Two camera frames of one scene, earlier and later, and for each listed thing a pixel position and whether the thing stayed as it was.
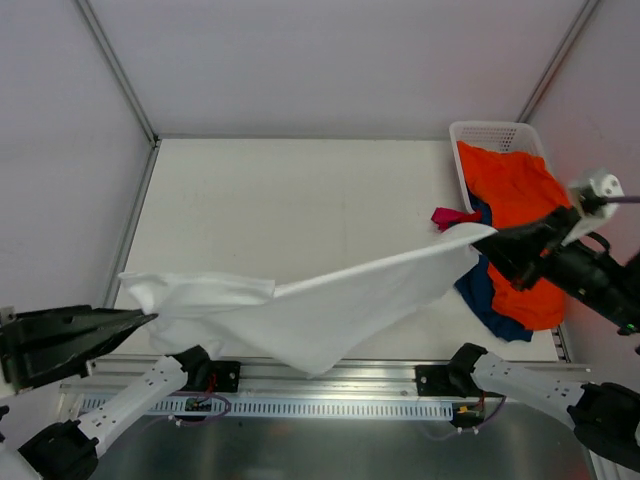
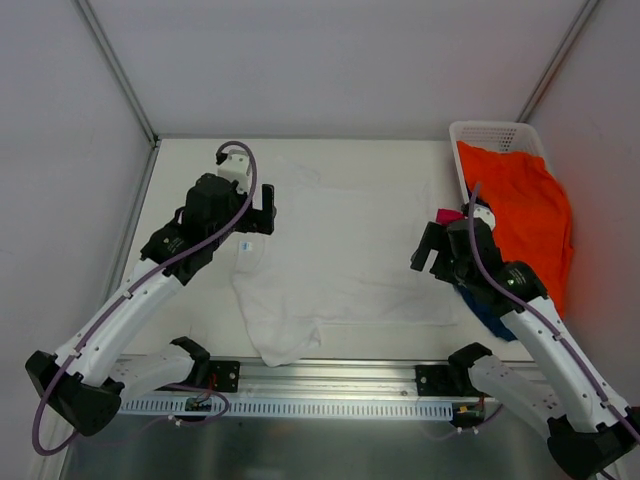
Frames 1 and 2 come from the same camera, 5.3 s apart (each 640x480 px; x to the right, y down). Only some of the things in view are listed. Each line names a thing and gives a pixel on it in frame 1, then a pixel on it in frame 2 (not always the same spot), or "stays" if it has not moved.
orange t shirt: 518,188 stays
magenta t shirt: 444,216 stays
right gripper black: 536,257 to 441,257
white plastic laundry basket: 500,136 stays
